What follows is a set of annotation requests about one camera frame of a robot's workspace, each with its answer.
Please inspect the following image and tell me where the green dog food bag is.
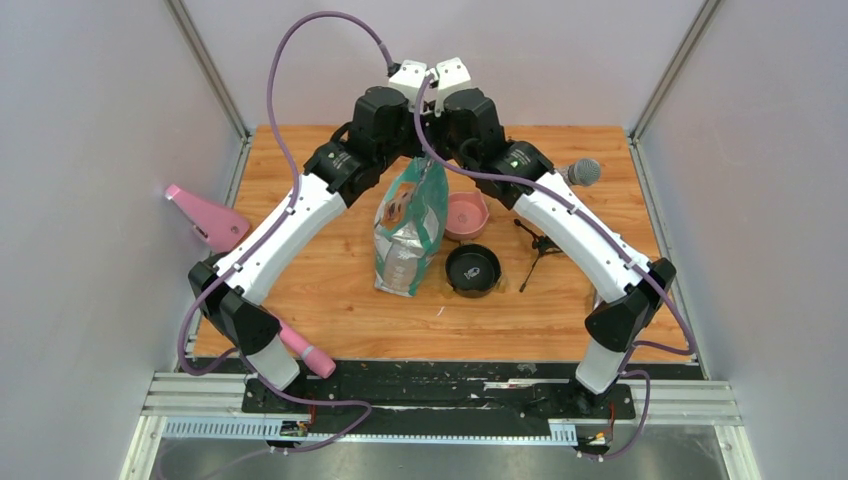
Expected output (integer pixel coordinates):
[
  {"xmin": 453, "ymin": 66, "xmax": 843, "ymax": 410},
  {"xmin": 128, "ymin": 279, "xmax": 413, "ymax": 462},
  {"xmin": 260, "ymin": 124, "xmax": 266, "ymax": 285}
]
[{"xmin": 373, "ymin": 156, "xmax": 449, "ymax": 298}]

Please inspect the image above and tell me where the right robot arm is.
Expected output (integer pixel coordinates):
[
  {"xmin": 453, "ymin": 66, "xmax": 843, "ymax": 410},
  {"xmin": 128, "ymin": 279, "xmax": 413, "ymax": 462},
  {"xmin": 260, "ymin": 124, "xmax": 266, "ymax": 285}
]
[{"xmin": 411, "ymin": 83, "xmax": 676, "ymax": 418}]

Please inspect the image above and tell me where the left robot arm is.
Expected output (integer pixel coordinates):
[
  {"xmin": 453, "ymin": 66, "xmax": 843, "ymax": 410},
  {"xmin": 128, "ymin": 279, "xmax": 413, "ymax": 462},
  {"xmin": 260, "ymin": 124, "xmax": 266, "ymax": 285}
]
[{"xmin": 188, "ymin": 86, "xmax": 414, "ymax": 413}]

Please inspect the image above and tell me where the pink pet bowl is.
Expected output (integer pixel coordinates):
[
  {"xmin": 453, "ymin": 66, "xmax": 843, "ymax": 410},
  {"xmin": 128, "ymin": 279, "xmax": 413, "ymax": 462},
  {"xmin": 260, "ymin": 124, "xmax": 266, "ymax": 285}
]
[{"xmin": 444, "ymin": 192, "xmax": 490, "ymax": 241}]

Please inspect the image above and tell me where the black pet bowl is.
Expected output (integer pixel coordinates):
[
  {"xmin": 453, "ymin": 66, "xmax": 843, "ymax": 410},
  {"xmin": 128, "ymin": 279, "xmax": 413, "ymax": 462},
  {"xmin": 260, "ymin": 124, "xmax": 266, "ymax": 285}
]
[{"xmin": 445, "ymin": 243, "xmax": 502, "ymax": 298}]

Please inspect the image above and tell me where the glitter silver microphone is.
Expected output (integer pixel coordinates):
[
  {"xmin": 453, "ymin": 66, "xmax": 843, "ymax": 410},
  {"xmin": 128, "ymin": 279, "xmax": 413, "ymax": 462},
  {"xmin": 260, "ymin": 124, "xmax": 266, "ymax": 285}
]
[{"xmin": 558, "ymin": 158, "xmax": 602, "ymax": 187}]

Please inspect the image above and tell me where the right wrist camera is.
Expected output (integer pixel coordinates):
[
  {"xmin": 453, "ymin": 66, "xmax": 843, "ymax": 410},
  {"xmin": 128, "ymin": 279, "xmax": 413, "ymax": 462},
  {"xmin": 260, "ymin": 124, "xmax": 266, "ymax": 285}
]
[{"xmin": 430, "ymin": 57, "xmax": 472, "ymax": 117}]

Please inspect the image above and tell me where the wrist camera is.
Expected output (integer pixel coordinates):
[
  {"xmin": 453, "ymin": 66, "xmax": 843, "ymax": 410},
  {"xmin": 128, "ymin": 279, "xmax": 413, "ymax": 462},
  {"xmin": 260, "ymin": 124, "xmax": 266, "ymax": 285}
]
[
  {"xmin": 387, "ymin": 60, "xmax": 428, "ymax": 98},
  {"xmin": 430, "ymin": 57, "xmax": 472, "ymax": 117}
]

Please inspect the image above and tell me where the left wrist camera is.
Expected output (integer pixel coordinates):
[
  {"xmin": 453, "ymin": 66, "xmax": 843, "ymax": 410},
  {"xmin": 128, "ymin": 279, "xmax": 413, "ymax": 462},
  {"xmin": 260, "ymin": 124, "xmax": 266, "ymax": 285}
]
[{"xmin": 387, "ymin": 60, "xmax": 428, "ymax": 98}]

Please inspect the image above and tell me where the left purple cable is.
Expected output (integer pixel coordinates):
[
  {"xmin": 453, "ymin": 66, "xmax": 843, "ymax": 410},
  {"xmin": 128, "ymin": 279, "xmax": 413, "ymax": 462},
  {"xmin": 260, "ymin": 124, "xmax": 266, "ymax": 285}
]
[{"xmin": 176, "ymin": 10, "xmax": 399, "ymax": 378}]

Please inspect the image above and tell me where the black mounting rail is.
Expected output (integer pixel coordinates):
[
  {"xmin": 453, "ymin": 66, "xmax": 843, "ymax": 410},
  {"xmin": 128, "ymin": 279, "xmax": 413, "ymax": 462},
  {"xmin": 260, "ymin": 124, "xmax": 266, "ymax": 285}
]
[{"xmin": 239, "ymin": 360, "xmax": 643, "ymax": 437}]

